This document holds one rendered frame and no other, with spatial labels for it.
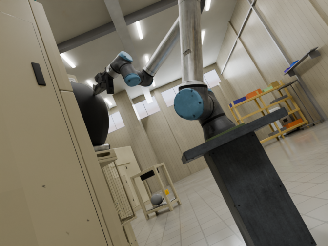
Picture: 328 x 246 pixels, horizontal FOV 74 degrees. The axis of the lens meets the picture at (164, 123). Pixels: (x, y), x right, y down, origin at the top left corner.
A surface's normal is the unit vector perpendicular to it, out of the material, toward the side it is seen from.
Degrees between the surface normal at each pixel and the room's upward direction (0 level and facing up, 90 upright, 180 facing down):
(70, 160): 90
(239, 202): 90
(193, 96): 93
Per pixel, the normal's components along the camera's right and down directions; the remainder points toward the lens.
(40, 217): 0.76, -0.46
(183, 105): -0.52, 0.09
